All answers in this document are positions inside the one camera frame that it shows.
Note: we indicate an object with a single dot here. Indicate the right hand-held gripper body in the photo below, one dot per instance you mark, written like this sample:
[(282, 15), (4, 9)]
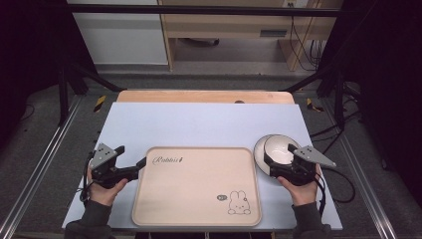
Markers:
[(303, 172)]

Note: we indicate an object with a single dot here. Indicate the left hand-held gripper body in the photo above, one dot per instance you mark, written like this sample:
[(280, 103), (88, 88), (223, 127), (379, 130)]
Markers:
[(105, 172)]

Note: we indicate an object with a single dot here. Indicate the white bowl with dark rim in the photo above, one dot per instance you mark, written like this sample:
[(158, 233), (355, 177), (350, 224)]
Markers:
[(280, 149)]

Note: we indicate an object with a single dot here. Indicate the beige tray with rabbit print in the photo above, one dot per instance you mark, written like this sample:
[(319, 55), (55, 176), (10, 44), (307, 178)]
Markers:
[(195, 189)]

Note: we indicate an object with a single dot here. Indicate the person's right hand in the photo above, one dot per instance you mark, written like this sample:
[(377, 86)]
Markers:
[(303, 194)]

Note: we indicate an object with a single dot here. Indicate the person's left hand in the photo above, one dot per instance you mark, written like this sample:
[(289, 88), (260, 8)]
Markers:
[(105, 195)]

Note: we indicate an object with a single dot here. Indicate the yellow black striped tape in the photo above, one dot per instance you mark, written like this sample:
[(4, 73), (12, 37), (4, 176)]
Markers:
[(100, 103), (312, 104)]

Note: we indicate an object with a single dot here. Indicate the pale blue table mat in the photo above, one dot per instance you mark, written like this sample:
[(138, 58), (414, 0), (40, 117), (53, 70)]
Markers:
[(199, 124)]

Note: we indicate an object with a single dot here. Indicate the wooden table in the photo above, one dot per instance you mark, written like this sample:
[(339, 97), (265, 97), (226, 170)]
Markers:
[(199, 96)]

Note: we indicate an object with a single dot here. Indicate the white cabinet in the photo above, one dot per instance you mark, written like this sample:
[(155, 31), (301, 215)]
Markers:
[(119, 40)]

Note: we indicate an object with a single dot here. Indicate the black curtain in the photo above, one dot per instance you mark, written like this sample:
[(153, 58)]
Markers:
[(30, 59), (388, 83)]

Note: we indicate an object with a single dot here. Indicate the dark object under desk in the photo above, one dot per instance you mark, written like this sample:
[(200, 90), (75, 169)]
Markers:
[(202, 42)]

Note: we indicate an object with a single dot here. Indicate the light wooden desk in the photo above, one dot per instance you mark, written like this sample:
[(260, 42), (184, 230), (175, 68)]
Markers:
[(225, 28)]

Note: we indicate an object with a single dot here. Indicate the aluminium floor rail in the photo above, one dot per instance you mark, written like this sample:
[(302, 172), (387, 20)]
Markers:
[(365, 189), (36, 172)]

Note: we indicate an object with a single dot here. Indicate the black metal frame stand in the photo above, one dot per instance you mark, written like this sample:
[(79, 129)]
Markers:
[(338, 99), (63, 96)]

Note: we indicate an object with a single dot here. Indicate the black horizontal frame bar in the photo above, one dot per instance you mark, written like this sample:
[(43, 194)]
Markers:
[(199, 10)]

